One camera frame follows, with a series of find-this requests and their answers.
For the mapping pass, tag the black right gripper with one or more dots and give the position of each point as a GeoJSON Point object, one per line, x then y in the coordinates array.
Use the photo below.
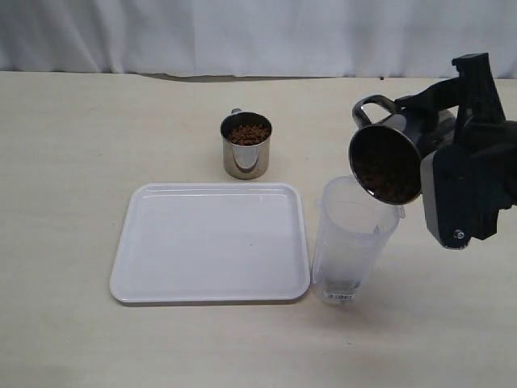
{"type": "Point", "coordinates": [465, 184]}

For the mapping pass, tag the clear plastic tall container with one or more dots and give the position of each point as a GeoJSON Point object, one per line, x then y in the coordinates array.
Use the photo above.
{"type": "Point", "coordinates": [353, 230]}

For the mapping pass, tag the steel cup with pellets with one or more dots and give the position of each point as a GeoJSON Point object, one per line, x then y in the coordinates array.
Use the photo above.
{"type": "Point", "coordinates": [246, 144]}

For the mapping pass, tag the white curtain backdrop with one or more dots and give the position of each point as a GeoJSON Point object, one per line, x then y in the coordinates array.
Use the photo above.
{"type": "Point", "coordinates": [257, 38]}

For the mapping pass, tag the white plastic tray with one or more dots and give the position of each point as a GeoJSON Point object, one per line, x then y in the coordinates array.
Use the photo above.
{"type": "Point", "coordinates": [212, 243]}

